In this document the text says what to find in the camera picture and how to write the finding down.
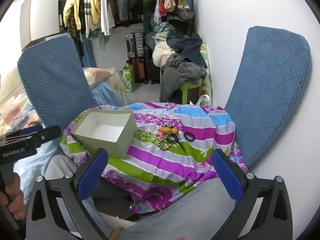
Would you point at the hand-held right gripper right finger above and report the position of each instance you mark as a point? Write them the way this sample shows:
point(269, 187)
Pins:
point(228, 177)

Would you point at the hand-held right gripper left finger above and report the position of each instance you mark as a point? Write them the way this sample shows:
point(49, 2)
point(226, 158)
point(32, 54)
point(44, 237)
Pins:
point(92, 172)

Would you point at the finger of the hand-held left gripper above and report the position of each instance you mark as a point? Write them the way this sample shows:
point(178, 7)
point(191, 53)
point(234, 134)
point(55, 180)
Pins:
point(50, 132)
point(30, 130)

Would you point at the grey-green cardboard box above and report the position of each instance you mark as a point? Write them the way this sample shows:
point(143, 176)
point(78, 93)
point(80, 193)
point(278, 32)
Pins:
point(117, 142)

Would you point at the black headband green flower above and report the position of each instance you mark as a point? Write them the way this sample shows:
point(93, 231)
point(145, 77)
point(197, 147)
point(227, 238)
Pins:
point(172, 138)

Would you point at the person's left hand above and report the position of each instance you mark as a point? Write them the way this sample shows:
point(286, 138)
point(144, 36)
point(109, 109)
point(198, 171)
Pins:
point(17, 202)

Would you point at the patchwork patterned bedsheet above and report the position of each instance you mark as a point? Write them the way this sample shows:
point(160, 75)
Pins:
point(12, 115)

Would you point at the blue quilted cushion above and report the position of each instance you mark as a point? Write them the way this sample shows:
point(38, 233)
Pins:
point(270, 85)
point(55, 80)

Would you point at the striped floral blanket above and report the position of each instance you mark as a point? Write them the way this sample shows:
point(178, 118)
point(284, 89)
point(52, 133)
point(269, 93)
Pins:
point(155, 160)

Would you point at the pink pillow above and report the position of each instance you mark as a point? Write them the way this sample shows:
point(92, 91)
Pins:
point(96, 73)

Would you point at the orange carrot hair clip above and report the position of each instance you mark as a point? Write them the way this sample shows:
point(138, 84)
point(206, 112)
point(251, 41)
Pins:
point(166, 130)

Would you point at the beige floral quilt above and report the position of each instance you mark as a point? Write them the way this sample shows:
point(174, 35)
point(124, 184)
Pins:
point(117, 82)

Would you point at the blue hanging cloth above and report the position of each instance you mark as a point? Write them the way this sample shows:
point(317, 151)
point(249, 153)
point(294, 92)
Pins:
point(88, 55)

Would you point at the green shopping bag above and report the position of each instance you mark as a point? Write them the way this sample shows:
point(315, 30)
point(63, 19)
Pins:
point(128, 80)

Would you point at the dark plaid shirt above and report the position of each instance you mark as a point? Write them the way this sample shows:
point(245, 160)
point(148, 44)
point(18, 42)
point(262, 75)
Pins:
point(73, 37)

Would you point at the green plastic stool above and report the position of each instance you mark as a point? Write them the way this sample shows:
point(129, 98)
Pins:
point(190, 86)

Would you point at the teal scarf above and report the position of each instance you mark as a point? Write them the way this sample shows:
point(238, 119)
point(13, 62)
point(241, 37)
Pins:
point(102, 40)

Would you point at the dark red suitcase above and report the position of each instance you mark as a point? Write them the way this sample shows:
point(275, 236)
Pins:
point(137, 70)

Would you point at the grey hoodie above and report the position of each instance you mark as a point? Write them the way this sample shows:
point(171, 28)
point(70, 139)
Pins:
point(185, 67)

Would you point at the white cabinet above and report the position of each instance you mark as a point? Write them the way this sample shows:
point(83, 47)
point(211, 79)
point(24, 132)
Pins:
point(45, 12)

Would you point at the black suitcase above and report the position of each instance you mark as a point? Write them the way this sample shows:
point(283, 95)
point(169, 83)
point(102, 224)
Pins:
point(151, 67)

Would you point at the grey suitcase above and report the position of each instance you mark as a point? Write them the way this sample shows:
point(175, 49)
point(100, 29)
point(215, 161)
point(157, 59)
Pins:
point(135, 45)

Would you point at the yellow jacket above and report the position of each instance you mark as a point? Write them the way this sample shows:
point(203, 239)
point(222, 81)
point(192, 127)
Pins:
point(72, 7)

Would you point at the white striped sweater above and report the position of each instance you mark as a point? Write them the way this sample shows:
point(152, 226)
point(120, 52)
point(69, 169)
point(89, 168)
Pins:
point(87, 10)

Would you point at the white shirt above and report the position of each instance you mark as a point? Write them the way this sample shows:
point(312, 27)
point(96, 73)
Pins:
point(105, 10)

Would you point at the yellow hoodie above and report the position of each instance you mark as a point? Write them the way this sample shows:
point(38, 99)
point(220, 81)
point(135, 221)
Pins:
point(95, 5)

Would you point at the cream fleece garment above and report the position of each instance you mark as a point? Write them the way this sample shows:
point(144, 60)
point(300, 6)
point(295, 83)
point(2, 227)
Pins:
point(160, 52)

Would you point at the navy jacket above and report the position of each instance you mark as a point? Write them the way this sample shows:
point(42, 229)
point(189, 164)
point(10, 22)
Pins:
point(185, 42)

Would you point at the denim jacket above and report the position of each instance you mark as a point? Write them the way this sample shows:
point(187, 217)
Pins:
point(127, 2)

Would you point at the light blue patterned cloth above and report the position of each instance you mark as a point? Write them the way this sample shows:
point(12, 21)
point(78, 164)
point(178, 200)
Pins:
point(162, 27)

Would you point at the hanging socks and underwear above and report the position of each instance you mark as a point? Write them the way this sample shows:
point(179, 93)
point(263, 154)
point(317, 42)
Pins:
point(167, 2)

